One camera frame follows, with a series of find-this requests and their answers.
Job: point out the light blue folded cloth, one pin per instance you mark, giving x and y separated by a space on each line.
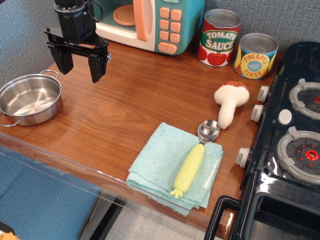
154 170

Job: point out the spoon with yellow handle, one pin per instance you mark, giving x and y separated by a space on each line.
207 132

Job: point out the white plush mushroom toy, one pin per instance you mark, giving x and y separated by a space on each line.
230 95

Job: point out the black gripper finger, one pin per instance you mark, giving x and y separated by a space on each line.
98 66
62 58

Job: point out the pineapple slices can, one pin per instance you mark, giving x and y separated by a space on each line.
255 55

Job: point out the black toy stove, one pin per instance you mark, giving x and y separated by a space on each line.
280 188

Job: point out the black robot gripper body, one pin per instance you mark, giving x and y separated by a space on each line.
77 31

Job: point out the stainless steel pot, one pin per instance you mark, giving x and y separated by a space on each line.
31 99

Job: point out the teal toy microwave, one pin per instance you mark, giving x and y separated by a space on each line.
162 26

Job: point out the orange plush toy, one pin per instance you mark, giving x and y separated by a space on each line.
8 236

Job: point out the tomato sauce can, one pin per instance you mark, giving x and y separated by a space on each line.
220 30

